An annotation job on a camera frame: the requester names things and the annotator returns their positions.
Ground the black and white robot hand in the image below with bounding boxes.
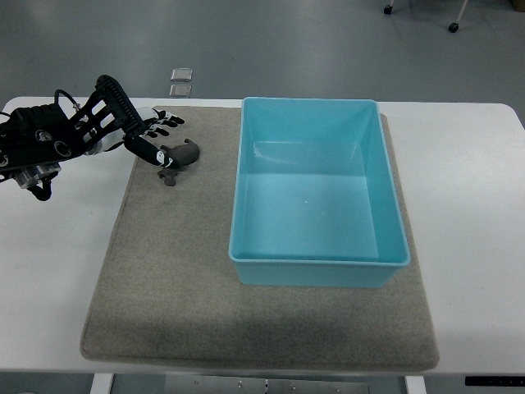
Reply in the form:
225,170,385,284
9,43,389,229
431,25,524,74
85,107,185,169

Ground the brown toy hippo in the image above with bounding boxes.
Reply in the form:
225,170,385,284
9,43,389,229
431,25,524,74
157,139,200,186

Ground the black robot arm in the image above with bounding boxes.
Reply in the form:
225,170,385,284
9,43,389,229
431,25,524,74
1,75,146,201

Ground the blue plastic box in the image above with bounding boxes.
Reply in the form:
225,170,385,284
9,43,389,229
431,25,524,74
229,97,411,287

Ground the lower metal floor plate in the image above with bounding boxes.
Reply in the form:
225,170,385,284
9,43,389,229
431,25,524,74
169,84,192,98

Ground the metal floor plate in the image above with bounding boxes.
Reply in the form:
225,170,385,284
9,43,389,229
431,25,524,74
169,84,192,98
171,67,193,82

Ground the upper metal floor plate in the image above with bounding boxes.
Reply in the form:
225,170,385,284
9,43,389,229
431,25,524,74
171,67,193,82

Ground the grey felt mat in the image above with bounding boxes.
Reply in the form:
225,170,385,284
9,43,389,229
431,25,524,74
80,107,440,372

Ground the right black caster wheel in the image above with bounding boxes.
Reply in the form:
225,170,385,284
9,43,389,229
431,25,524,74
448,22,459,33

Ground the black control panel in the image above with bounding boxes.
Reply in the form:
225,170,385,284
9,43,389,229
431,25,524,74
464,375,525,387

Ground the metal table frame bar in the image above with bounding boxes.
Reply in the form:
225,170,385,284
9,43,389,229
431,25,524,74
164,375,370,394

